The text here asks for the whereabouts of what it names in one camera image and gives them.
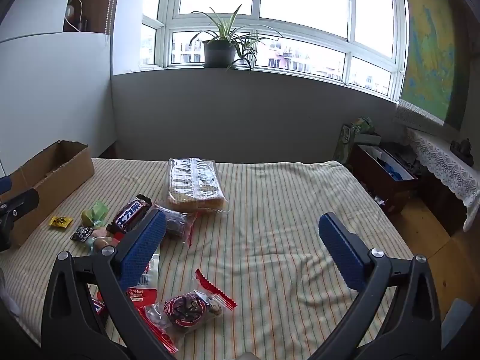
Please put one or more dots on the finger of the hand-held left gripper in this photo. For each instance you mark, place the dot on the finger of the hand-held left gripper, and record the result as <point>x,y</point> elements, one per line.
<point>20,204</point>
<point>4,185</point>

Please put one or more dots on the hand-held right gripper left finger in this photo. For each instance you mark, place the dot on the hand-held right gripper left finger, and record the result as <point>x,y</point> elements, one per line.
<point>144,247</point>

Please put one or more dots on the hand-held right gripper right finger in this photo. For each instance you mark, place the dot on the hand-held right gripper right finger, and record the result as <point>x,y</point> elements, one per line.
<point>343,251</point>

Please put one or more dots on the dark cake clear packet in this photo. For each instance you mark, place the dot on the dark cake clear packet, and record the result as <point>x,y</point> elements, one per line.
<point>176,223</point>

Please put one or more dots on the red and white pouch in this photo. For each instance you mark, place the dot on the red and white pouch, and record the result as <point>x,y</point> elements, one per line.
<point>148,288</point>

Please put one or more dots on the brown cardboard box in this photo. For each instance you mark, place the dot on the brown cardboard box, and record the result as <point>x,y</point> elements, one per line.
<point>60,183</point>

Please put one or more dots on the round pastry with nuts packet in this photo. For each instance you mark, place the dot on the round pastry with nuts packet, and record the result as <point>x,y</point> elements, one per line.
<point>187,307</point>

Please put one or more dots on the red-edged clear pastry packet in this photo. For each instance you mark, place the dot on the red-edged clear pastry packet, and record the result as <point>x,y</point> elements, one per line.
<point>157,326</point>

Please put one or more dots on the sliced bread loaf packet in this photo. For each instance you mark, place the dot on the sliced bread loaf packet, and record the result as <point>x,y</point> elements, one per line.
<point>195,183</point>

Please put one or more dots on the dark brown chocolate bar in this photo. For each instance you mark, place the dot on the dark brown chocolate bar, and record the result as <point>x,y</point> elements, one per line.
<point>129,213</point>

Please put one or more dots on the yellow wrapped candy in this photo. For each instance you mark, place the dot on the yellow wrapped candy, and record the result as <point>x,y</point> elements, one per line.
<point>60,221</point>

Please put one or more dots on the brown round candy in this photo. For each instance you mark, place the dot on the brown round candy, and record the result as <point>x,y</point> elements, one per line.
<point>101,245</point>

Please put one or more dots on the pink wrapped candy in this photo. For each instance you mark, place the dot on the pink wrapped candy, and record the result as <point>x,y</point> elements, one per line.
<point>100,233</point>

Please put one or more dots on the green wrapped candy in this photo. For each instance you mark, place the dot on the green wrapped candy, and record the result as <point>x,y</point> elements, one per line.
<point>93,213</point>

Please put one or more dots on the black patterned candy packet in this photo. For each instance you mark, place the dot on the black patterned candy packet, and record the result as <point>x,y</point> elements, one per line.
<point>82,233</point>

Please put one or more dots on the red snack packet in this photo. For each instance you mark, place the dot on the red snack packet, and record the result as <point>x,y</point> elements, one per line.
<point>99,306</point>

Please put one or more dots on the dark wooden box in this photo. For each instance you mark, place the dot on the dark wooden box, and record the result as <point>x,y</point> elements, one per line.
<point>378,180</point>

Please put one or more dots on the green printed bag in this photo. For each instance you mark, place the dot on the green printed bag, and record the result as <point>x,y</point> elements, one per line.
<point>345,142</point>

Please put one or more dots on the white cabinet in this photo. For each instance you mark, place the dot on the white cabinet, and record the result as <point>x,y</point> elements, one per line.
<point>52,82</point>

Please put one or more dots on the white lace tablecloth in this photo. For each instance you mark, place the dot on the white lace tablecloth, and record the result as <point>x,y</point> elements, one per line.
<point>446,165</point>

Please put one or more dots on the dark figurine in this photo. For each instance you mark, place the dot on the dark figurine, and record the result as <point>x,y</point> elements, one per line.
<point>462,150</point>

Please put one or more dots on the potted spider plant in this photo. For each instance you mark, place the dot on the potted spider plant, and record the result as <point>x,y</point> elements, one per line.
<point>219,50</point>

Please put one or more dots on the wall map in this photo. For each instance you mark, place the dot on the wall map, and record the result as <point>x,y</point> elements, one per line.
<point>431,52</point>

